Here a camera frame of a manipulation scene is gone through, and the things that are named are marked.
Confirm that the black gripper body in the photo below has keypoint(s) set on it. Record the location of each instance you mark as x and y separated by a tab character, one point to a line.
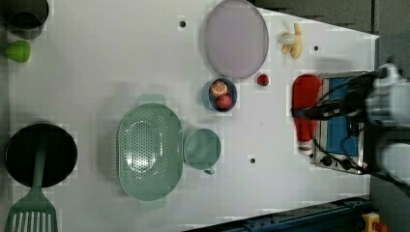
347	99

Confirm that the red plush ketchup bottle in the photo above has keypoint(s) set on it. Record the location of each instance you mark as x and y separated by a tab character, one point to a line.
305	94

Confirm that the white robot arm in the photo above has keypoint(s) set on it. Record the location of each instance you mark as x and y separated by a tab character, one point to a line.
386	136

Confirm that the green oval strainer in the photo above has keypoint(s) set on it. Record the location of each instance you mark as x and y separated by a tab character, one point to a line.
150	151

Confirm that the silver toaster oven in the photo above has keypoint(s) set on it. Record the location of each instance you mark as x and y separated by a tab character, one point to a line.
339	142

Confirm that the toy peeled banana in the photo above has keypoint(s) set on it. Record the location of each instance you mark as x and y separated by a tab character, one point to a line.
291	43

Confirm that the toy strawberry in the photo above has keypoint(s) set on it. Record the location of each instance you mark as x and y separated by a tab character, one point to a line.
263	80

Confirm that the toy red apple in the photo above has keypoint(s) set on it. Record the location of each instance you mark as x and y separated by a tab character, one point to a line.
223	102

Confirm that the lavender round plate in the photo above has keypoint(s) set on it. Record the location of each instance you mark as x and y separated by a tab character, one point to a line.
236	38

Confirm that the small blue bowl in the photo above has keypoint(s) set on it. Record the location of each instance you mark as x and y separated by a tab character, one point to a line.
210	102

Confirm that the toy orange slice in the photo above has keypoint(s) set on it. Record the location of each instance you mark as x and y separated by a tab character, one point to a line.
218	88

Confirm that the light green cup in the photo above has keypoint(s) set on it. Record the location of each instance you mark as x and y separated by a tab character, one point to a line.
202	149

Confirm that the black frying pan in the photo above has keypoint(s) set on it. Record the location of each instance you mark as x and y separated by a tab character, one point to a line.
59	160

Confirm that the green slotted spatula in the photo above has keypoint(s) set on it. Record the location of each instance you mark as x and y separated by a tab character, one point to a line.
33	212

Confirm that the green toy pepper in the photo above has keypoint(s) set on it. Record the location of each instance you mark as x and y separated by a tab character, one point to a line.
19	51

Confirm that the dark grey pot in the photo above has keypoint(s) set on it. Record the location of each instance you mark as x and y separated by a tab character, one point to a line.
25	18

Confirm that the blue metal frame rail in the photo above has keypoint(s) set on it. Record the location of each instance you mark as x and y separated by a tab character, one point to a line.
337	216

